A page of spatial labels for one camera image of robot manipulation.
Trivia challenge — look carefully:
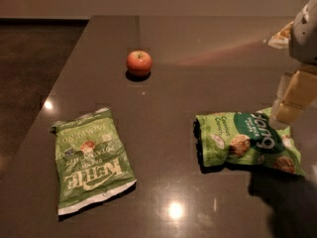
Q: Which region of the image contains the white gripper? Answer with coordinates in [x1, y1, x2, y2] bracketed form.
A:
[268, 0, 317, 126]

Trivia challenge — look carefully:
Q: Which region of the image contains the green jalapeno chip bag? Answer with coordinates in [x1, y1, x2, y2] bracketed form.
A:
[51, 108, 137, 215]

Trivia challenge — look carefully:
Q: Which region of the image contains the green coconut crunch snack bag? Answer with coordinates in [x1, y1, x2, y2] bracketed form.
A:
[193, 108, 305, 177]

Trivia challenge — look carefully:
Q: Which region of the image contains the red apple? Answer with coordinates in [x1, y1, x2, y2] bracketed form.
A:
[126, 51, 153, 76]

